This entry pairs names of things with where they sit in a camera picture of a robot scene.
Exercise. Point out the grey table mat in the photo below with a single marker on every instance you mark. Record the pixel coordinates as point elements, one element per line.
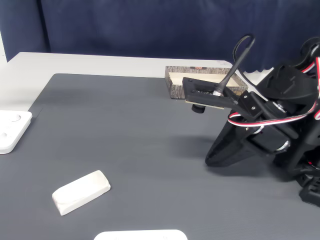
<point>150,150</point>

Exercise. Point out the white flat rounded device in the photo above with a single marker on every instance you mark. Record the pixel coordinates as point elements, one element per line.
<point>140,235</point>

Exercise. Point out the dark blue curtain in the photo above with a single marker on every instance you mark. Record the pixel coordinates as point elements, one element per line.
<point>150,25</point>

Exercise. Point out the white block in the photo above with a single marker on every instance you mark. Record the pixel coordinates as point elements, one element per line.
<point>80,192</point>

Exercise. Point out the white tray with round recesses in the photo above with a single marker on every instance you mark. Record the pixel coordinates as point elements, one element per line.
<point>15,130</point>

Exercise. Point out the bark-patterned cardboard box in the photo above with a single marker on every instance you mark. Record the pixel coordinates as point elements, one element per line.
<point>172,85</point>

